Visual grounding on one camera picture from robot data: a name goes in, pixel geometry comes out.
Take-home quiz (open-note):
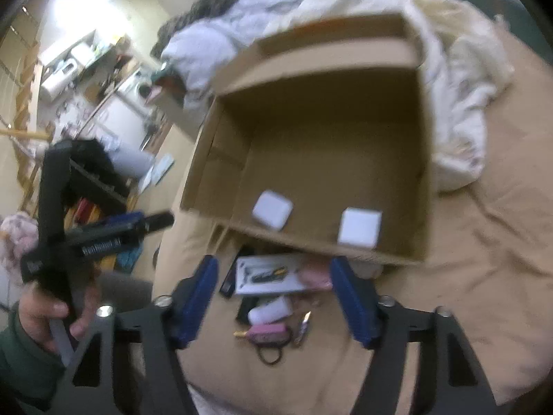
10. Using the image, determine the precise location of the black lighter with red print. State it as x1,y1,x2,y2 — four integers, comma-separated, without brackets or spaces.
218,246,255,299

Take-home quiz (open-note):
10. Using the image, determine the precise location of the pink bunny keychain case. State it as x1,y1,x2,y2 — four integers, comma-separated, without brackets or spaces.
298,266,333,291

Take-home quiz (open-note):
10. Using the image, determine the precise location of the white power adapter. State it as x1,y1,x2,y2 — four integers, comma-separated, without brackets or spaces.
337,207,382,248

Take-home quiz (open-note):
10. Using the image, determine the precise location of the small white bottle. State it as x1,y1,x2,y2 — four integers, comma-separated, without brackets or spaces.
247,296,293,325

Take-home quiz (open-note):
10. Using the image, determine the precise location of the white earbuds case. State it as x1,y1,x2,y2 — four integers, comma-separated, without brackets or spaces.
252,190,293,231

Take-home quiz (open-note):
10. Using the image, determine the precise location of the person left hand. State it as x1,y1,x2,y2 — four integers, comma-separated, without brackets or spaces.
18,266,101,353

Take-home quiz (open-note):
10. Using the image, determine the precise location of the black jacket on chair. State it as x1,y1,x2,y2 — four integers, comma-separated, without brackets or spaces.
70,139,129,199

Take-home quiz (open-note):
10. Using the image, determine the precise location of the tan bed sheet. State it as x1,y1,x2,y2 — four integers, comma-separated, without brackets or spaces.
178,31,552,414

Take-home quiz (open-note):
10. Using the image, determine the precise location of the lavender blanket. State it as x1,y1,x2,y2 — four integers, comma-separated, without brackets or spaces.
160,0,303,111

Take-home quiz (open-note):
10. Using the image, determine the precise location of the brown cardboard box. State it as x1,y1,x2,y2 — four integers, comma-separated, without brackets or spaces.
181,13,433,265

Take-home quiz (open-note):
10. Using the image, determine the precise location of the dark fuzzy throw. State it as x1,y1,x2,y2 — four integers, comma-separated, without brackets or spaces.
150,0,238,59

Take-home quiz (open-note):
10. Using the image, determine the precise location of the cream bear print duvet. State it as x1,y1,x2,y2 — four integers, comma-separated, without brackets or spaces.
265,0,514,191

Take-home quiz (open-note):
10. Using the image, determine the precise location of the teal cushion headboard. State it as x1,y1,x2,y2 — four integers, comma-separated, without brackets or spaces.
466,0,552,64

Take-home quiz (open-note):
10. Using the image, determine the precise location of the black hair tie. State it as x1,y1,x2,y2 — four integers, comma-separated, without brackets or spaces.
255,339,287,366

